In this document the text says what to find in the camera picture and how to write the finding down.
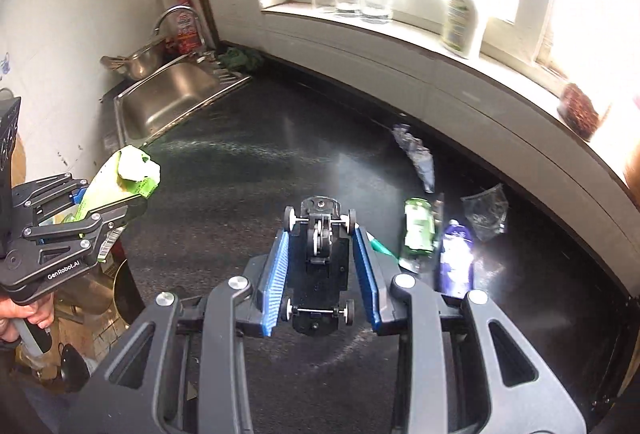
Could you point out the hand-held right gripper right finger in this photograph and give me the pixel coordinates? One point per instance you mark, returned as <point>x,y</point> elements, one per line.
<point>367,289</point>

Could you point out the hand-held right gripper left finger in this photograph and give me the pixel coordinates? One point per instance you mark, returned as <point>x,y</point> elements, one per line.
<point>277,289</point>

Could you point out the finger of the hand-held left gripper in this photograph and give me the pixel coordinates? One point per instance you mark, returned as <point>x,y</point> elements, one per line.
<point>110,216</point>
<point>45,194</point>

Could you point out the green wet wipes pack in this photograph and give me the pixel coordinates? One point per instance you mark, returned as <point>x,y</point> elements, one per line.
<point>100,194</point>

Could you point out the black toy car chassis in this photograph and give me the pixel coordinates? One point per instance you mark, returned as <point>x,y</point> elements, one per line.
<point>320,284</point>

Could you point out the person's left hand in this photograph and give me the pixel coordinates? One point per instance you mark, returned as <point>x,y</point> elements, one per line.
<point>30,313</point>

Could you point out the green pen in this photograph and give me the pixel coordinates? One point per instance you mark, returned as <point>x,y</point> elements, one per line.
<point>384,248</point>

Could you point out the red pot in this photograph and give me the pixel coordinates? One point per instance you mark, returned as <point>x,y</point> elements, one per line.
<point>127,294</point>

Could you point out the green toy car package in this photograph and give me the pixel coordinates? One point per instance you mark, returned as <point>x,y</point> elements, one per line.
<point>417,229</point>

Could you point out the purple packet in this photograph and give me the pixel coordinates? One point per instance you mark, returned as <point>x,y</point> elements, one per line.
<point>456,259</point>

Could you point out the stainless steel sink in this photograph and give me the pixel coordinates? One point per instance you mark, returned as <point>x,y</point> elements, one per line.
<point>165,98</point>

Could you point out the clear plastic bag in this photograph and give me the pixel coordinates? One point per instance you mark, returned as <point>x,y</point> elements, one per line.
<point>482,214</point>

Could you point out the crumpled grey wrapper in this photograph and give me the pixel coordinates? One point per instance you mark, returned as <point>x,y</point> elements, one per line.
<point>417,156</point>

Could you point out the metal bowl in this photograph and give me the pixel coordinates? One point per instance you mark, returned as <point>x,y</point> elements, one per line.
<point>135,61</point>

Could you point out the red label bottle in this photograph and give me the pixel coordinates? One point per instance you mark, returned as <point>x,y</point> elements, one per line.
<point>189,33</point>

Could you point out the green cloth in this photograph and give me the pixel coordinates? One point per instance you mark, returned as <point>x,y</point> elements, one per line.
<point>240,58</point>

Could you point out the chrome faucet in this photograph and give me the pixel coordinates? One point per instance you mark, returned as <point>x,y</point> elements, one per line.
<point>167,11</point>

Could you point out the jar of dried chili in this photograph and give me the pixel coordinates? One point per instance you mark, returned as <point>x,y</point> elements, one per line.
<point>580,111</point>

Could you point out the white bottle green cap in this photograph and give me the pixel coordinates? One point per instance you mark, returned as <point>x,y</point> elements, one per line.
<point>462,18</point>

